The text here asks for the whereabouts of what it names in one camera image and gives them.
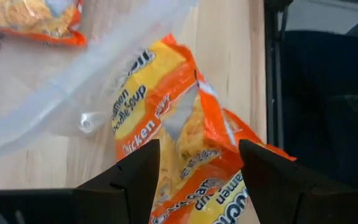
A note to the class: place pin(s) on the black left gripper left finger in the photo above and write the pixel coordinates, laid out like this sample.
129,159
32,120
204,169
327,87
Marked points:
126,193

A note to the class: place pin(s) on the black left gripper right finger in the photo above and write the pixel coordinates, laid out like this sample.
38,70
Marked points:
269,186

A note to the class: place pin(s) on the orange Maruchan ramen packet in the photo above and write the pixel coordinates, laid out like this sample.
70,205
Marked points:
26,18
154,77
216,202

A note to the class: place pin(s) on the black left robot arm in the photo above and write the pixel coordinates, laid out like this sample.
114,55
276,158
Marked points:
328,109

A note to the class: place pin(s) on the clear plastic bin with label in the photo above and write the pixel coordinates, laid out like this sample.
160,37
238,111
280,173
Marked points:
57,93

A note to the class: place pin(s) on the black aluminium table frame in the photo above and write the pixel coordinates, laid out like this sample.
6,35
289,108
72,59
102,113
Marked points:
270,77

